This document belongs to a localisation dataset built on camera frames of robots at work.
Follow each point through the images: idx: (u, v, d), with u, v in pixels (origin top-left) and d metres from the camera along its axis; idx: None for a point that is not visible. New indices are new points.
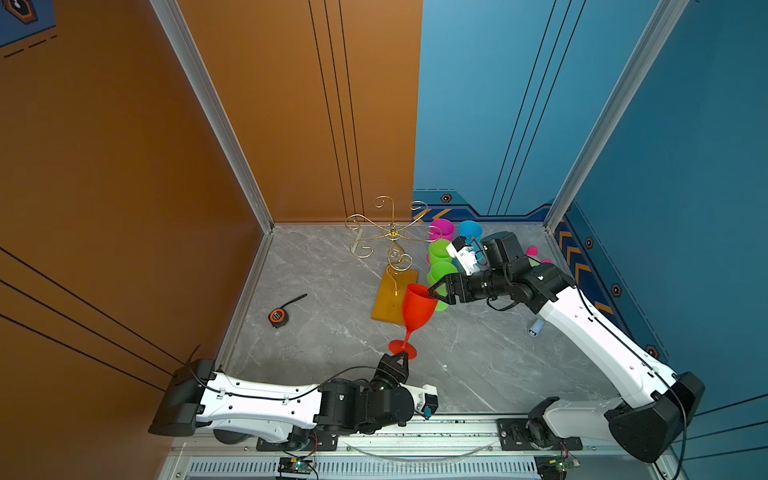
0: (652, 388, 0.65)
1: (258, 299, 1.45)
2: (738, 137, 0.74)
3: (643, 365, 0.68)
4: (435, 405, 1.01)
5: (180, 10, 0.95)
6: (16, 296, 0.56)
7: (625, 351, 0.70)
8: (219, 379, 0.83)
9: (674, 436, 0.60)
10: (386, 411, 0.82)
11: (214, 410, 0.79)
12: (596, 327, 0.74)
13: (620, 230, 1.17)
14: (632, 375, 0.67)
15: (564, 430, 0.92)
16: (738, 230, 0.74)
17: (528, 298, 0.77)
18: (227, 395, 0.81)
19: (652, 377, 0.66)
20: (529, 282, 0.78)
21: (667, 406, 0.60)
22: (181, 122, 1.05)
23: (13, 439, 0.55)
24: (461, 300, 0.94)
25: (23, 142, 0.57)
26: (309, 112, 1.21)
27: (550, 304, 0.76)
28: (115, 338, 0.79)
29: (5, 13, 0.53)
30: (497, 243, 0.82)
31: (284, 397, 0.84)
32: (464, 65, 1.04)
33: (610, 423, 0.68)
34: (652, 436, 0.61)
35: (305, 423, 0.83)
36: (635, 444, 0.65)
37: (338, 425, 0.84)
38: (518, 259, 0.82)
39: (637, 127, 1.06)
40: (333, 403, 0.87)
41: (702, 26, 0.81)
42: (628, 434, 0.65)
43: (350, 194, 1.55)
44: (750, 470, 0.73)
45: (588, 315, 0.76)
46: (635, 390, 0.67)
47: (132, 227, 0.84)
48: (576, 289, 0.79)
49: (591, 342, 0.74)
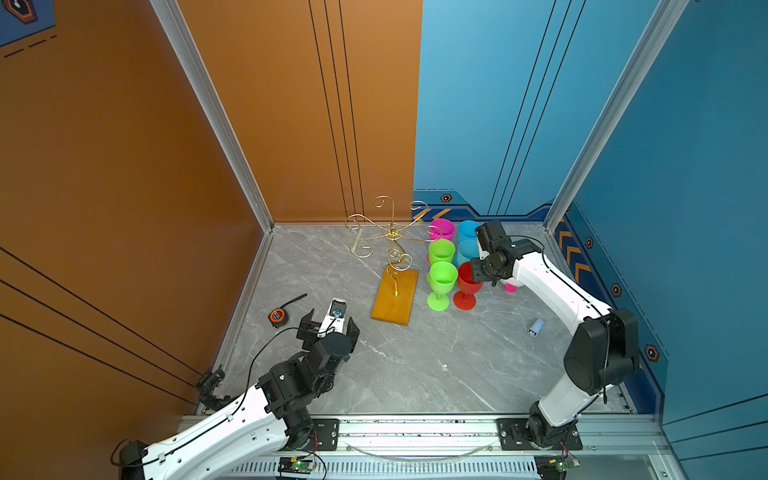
0: (584, 312, 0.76)
1: (258, 299, 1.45)
2: (736, 136, 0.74)
3: (582, 299, 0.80)
4: (344, 302, 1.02)
5: (181, 11, 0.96)
6: (16, 297, 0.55)
7: (570, 291, 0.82)
8: (153, 449, 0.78)
9: (602, 354, 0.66)
10: (325, 359, 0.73)
11: (165, 474, 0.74)
12: (551, 276, 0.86)
13: (620, 229, 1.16)
14: (572, 306, 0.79)
15: (558, 415, 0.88)
16: (739, 228, 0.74)
17: (502, 263, 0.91)
18: (168, 455, 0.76)
19: (588, 307, 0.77)
20: (505, 251, 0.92)
21: (595, 325, 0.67)
22: (180, 122, 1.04)
23: (15, 438, 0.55)
24: (477, 279, 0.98)
25: (22, 145, 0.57)
26: (309, 112, 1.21)
27: (518, 264, 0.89)
28: (112, 337, 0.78)
29: (4, 13, 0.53)
30: (483, 225, 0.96)
31: (227, 416, 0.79)
32: (462, 65, 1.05)
33: (565, 358, 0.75)
34: (587, 356, 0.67)
35: (263, 420, 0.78)
36: (580, 374, 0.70)
37: (295, 397, 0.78)
38: (502, 237, 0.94)
39: (637, 127, 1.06)
40: (276, 386, 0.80)
41: (703, 25, 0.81)
42: (575, 364, 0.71)
43: (350, 194, 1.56)
44: (753, 472, 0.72)
45: (545, 268, 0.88)
46: (573, 317, 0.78)
47: (128, 225, 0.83)
48: (541, 253, 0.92)
49: (546, 289, 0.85)
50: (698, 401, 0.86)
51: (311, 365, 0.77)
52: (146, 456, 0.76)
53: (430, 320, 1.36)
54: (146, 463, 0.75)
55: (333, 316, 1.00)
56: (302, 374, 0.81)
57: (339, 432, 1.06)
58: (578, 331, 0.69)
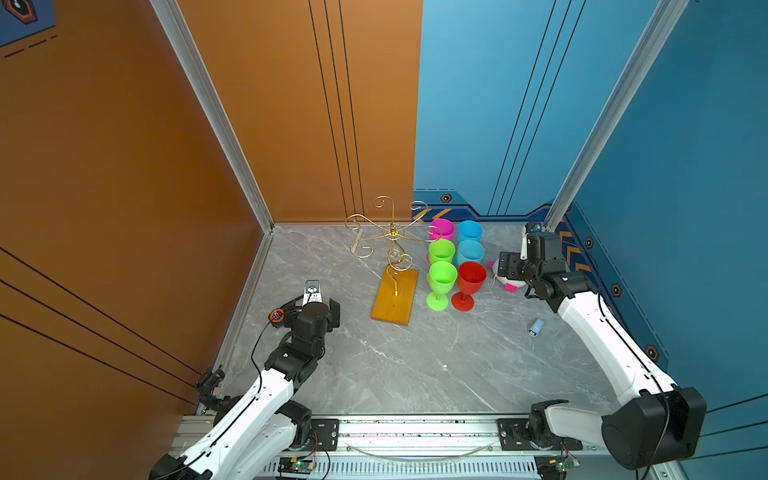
0: (641, 385, 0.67)
1: (258, 299, 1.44)
2: (736, 137, 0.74)
3: (641, 366, 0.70)
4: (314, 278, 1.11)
5: (181, 11, 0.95)
6: (16, 297, 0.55)
7: (628, 353, 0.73)
8: (191, 451, 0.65)
9: (655, 437, 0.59)
10: (312, 321, 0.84)
11: (219, 461, 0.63)
12: (605, 327, 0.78)
13: (620, 229, 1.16)
14: (626, 371, 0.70)
15: (563, 425, 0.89)
16: (739, 229, 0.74)
17: (547, 295, 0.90)
18: (213, 446, 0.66)
19: (647, 378, 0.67)
20: (554, 282, 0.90)
21: (653, 403, 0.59)
22: (180, 121, 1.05)
23: (13, 440, 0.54)
24: (509, 275, 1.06)
25: (22, 145, 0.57)
26: (309, 112, 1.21)
27: (567, 302, 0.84)
28: (112, 337, 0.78)
29: (4, 13, 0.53)
30: (541, 241, 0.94)
31: (253, 397, 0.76)
32: (462, 65, 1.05)
33: (603, 423, 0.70)
34: (636, 434, 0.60)
35: (284, 392, 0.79)
36: (621, 446, 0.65)
37: (304, 365, 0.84)
38: (554, 260, 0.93)
39: (637, 128, 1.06)
40: (282, 362, 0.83)
41: (704, 25, 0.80)
42: (617, 435, 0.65)
43: (350, 194, 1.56)
44: (752, 472, 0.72)
45: (600, 316, 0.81)
46: (625, 385, 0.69)
47: (128, 225, 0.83)
48: (596, 295, 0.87)
49: (597, 340, 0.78)
50: None
51: (302, 335, 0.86)
52: (184, 461, 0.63)
53: (430, 320, 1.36)
54: (190, 465, 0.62)
55: (309, 292, 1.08)
56: (296, 350, 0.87)
57: (339, 432, 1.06)
58: (630, 406, 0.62)
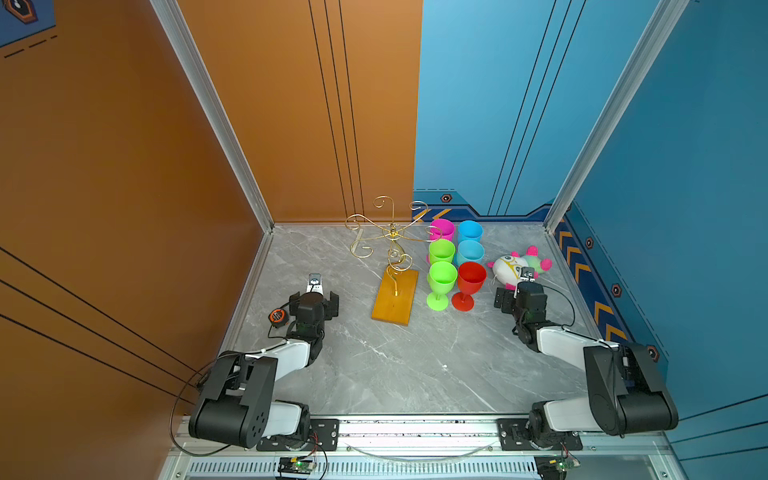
0: None
1: (257, 299, 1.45)
2: (735, 136, 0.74)
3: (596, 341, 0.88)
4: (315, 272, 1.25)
5: (181, 12, 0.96)
6: (15, 296, 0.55)
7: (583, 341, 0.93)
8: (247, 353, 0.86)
9: (614, 382, 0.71)
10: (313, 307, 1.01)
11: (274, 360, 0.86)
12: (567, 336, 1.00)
13: (620, 229, 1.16)
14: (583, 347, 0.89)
15: (560, 420, 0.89)
16: (740, 228, 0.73)
17: (527, 339, 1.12)
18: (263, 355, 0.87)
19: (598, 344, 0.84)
20: (531, 331, 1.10)
21: (603, 351, 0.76)
22: (180, 121, 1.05)
23: (12, 440, 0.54)
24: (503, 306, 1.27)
25: (21, 145, 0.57)
26: (309, 111, 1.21)
27: (541, 337, 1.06)
28: (112, 336, 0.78)
29: (4, 13, 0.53)
30: (526, 297, 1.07)
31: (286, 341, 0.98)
32: (462, 65, 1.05)
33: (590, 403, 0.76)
34: (600, 382, 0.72)
35: (302, 353, 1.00)
36: (605, 412, 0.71)
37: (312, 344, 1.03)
38: (537, 311, 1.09)
39: (637, 127, 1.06)
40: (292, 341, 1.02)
41: (703, 25, 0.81)
42: (601, 402, 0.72)
43: (350, 194, 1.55)
44: (752, 472, 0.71)
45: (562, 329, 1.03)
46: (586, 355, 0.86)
47: (127, 224, 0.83)
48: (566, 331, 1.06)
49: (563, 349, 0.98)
50: (699, 400, 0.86)
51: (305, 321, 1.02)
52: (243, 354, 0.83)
53: (430, 320, 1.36)
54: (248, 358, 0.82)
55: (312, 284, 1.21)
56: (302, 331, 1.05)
57: (339, 432, 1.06)
58: (589, 362, 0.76)
